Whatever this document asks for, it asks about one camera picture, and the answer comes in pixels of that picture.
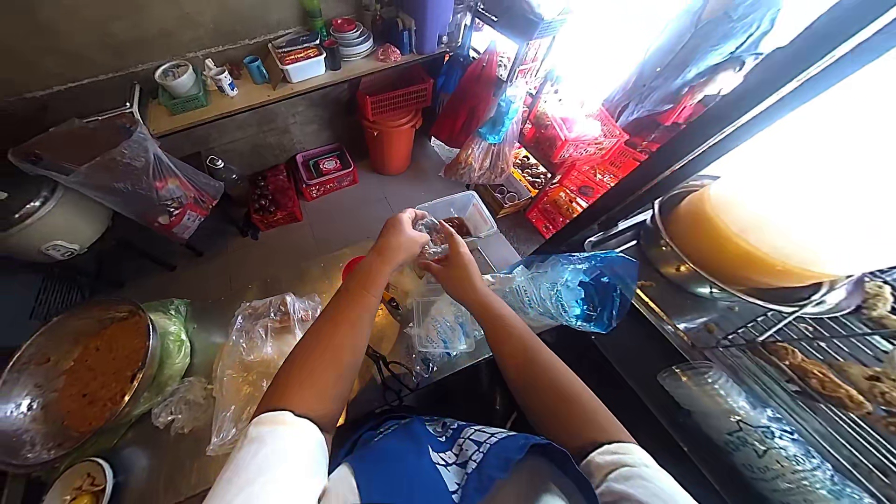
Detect stack of red crates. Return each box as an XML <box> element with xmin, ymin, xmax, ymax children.
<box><xmin>523</xmin><ymin>91</ymin><xmax>648</xmax><ymax>239</ymax></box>

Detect dark blue hanging bag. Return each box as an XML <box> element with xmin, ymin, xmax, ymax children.
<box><xmin>433</xmin><ymin>45</ymin><xmax>474</xmax><ymax>114</ymax></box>

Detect person's left hand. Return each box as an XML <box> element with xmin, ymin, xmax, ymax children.
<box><xmin>373</xmin><ymin>208</ymin><xmax>434</xmax><ymax>273</ymax></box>

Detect yellow plastic sheet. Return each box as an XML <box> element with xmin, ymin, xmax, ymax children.
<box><xmin>283</xmin><ymin>239</ymin><xmax>438</xmax><ymax>427</ymax></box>

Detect person's left forearm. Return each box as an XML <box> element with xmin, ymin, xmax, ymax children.
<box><xmin>255</xmin><ymin>253</ymin><xmax>394</xmax><ymax>435</ymax></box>

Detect red crate with dark items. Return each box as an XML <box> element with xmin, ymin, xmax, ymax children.
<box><xmin>248</xmin><ymin>164</ymin><xmax>304</xmax><ymax>232</ymax></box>

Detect person's body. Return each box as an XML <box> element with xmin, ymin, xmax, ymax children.
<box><xmin>203</xmin><ymin>410</ymin><xmax>699</xmax><ymax>504</ymax></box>

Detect rectangular clear plastic container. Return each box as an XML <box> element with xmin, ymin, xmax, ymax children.
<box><xmin>414</xmin><ymin>190</ymin><xmax>498</xmax><ymax>243</ymax></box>

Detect light blue plastic bag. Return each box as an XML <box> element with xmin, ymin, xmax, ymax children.
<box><xmin>477</xmin><ymin>95</ymin><xmax>523</xmax><ymax>145</ymax></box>

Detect clear bag of plastic cups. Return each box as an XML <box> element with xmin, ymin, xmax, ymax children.
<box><xmin>657</xmin><ymin>361</ymin><xmax>876</xmax><ymax>504</ymax></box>

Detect large clear plastic bag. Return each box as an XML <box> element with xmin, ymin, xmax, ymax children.
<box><xmin>206</xmin><ymin>293</ymin><xmax>323</xmax><ymax>456</ymax></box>

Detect green plastic bag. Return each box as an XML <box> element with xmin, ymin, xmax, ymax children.
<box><xmin>56</xmin><ymin>299</ymin><xmax>192</xmax><ymax>473</ymax></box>

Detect person's right hand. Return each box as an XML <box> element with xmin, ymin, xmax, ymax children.
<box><xmin>418</xmin><ymin>220</ymin><xmax>489</xmax><ymax>309</ymax></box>

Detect brown fried food piece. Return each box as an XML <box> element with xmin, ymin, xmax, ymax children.
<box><xmin>763</xmin><ymin>342</ymin><xmax>873</xmax><ymax>415</ymax></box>

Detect clear plastic box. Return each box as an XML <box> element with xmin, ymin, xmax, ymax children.
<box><xmin>412</xmin><ymin>294</ymin><xmax>476</xmax><ymax>354</ymax></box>

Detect black-handled scissors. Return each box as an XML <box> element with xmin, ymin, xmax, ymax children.
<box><xmin>365</xmin><ymin>346</ymin><xmax>421</xmax><ymax>407</ymax></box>

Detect large metal pot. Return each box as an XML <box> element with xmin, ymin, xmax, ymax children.
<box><xmin>639</xmin><ymin>176</ymin><xmax>867</xmax><ymax>315</ymax></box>

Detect red hanging plastic bag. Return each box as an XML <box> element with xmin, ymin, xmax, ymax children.
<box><xmin>430</xmin><ymin>42</ymin><xmax>501</xmax><ymax>149</ymax></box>

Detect plastic-covered chair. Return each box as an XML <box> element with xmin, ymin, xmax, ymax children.
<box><xmin>8</xmin><ymin>83</ymin><xmax>225</xmax><ymax>271</ymax></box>

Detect rice cooker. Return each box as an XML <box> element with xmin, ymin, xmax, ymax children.
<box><xmin>0</xmin><ymin>168</ymin><xmax>113</xmax><ymax>264</ymax></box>

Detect large metal bowl with sauce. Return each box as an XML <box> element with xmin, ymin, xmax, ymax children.
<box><xmin>0</xmin><ymin>298</ymin><xmax>161</xmax><ymax>472</ymax></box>

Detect hanging bag of brown items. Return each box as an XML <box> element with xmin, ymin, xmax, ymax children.
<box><xmin>441</xmin><ymin>91</ymin><xmax>527</xmax><ymax>186</ymax></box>

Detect blue printed plastic bag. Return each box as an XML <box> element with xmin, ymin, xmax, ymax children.
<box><xmin>483</xmin><ymin>251</ymin><xmax>639</xmax><ymax>333</ymax></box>

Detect wooden wall shelf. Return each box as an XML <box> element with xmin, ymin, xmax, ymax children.
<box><xmin>146</xmin><ymin>0</ymin><xmax>456</xmax><ymax>138</ymax></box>

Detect orange plastic bucket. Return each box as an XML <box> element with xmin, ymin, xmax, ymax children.
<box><xmin>360</xmin><ymin>106</ymin><xmax>423</xmax><ymax>176</ymax></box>

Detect red plastic basket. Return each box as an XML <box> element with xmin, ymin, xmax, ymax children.
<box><xmin>357</xmin><ymin>66</ymin><xmax>434</xmax><ymax>121</ymax></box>

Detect metal wire rack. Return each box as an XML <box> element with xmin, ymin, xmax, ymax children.
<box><xmin>710</xmin><ymin>267</ymin><xmax>896</xmax><ymax>501</ymax></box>

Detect small white bowl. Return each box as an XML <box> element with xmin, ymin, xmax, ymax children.
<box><xmin>41</xmin><ymin>457</ymin><xmax>114</xmax><ymax>504</ymax></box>

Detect crumpled clear plastic bag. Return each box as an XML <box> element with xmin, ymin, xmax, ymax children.
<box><xmin>151</xmin><ymin>377</ymin><xmax>215</xmax><ymax>435</ymax></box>

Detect small clear plastic bag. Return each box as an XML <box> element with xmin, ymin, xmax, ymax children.
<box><xmin>414</xmin><ymin>216</ymin><xmax>449</xmax><ymax>260</ymax></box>

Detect cardboard box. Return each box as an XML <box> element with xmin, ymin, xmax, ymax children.
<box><xmin>473</xmin><ymin>168</ymin><xmax>537</xmax><ymax>218</ymax></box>

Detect pink-rimmed red crate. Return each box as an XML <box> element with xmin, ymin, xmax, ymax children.
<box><xmin>293</xmin><ymin>143</ymin><xmax>359</xmax><ymax>202</ymax></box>

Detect large plastic bottle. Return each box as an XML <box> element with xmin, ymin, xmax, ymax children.
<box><xmin>205</xmin><ymin>155</ymin><xmax>250</xmax><ymax>204</ymax></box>

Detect person's right forearm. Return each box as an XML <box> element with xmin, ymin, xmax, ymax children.
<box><xmin>470</xmin><ymin>286</ymin><xmax>638</xmax><ymax>463</ymax></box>

